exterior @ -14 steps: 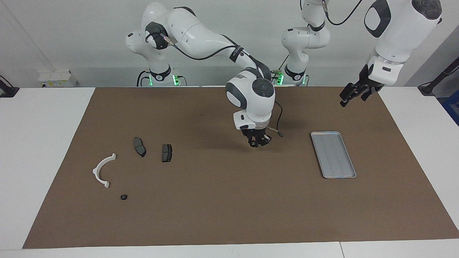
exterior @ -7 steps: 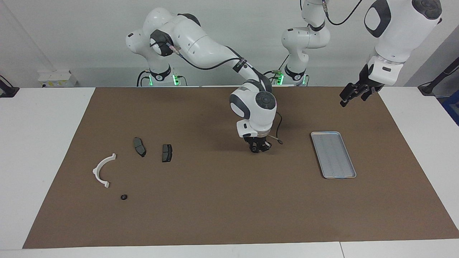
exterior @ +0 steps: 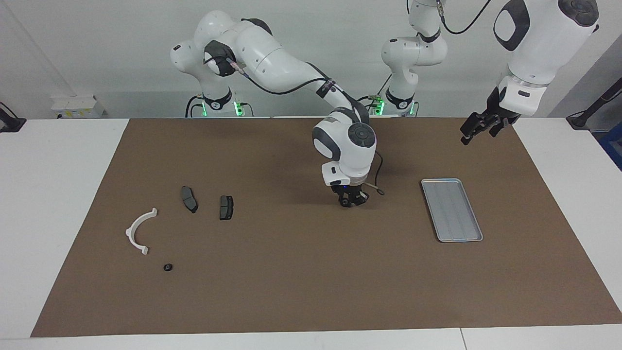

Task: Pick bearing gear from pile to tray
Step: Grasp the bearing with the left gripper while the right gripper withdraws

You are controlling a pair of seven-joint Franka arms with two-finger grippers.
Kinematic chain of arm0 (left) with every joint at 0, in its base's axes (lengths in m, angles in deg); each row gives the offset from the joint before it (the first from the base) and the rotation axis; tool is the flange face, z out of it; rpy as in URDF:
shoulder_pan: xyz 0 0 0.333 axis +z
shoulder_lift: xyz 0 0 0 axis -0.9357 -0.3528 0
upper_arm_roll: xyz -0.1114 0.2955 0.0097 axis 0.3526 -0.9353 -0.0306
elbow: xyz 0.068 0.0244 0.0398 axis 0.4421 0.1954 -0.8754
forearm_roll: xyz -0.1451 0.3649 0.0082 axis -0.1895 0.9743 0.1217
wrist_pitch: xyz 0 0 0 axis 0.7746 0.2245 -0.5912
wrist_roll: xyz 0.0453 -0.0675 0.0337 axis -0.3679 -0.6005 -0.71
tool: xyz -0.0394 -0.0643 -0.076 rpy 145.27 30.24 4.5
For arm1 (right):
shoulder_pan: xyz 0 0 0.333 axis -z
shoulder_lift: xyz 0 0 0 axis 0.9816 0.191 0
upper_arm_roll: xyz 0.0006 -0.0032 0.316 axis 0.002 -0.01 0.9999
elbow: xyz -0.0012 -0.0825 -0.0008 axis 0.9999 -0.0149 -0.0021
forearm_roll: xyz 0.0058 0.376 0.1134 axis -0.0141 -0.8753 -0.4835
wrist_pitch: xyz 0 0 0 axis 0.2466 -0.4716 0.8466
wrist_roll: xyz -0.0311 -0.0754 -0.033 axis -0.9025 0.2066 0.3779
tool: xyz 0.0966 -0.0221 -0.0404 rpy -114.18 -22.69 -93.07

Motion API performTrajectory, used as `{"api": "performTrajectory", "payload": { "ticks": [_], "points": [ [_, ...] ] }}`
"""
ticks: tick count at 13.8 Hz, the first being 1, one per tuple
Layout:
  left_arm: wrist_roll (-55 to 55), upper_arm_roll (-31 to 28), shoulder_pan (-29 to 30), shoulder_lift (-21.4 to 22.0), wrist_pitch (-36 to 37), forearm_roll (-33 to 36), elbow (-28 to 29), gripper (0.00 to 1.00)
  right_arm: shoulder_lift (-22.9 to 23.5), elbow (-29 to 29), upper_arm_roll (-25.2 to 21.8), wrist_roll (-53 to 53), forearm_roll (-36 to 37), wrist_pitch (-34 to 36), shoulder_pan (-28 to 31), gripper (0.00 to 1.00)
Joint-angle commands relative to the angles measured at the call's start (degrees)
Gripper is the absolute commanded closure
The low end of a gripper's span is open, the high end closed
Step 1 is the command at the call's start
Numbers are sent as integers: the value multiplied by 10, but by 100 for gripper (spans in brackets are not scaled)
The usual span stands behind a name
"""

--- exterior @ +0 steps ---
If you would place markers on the white curved plastic bracket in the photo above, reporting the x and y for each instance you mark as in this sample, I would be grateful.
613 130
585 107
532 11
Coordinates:
131 234

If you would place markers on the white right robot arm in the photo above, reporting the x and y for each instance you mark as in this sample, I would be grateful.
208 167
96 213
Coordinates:
272 58

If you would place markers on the blue box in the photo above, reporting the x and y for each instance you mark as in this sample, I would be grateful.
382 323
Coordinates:
614 146

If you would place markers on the brown table mat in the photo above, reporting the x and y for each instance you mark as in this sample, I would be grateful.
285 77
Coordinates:
311 282

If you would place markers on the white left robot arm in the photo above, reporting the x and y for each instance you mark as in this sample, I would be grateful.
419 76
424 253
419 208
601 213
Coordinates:
539 43

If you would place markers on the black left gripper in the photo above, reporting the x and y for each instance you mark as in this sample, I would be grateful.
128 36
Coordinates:
495 109

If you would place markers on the grey rectangular brake pad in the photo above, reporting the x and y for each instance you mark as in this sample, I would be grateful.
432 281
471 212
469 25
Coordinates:
226 208

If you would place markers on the black angled stand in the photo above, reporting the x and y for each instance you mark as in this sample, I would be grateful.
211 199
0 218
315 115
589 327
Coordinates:
580 119

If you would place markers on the white cardboard box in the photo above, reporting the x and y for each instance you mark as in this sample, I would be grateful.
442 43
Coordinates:
75 104

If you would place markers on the black clamp mount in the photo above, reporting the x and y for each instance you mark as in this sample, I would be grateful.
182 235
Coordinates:
9 124

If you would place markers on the silver metal tray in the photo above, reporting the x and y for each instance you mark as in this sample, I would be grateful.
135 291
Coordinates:
452 211

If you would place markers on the grey curved brake pad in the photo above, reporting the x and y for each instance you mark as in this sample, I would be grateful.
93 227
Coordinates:
188 198

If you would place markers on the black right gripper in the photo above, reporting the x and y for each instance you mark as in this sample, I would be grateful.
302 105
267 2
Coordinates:
347 188

